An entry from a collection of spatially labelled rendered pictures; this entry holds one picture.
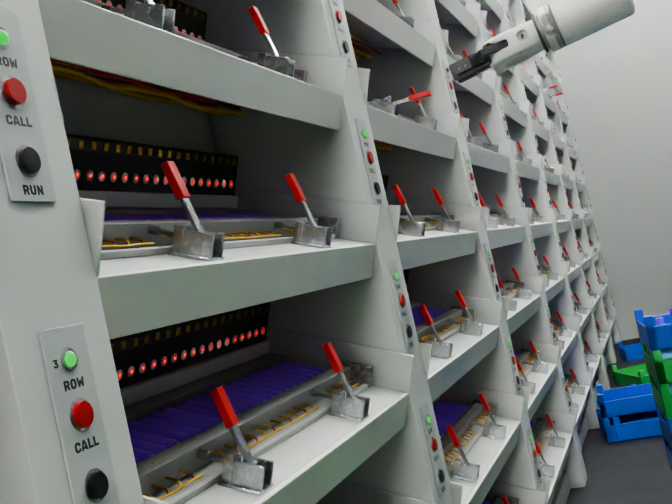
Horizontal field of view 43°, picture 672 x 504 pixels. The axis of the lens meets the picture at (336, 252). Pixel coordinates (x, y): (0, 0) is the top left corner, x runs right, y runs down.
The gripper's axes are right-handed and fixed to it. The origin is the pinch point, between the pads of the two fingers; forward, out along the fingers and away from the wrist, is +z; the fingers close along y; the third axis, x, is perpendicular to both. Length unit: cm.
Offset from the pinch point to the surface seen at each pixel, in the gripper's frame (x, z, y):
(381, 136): -11.7, 10.5, -35.7
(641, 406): -96, 6, 133
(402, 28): 9.9, 6.1, -8.9
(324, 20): 2, 7, -54
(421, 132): -9.7, 9.3, -12.7
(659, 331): -64, -12, 48
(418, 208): -19.1, 21.8, 15.4
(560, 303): -57, 21, 156
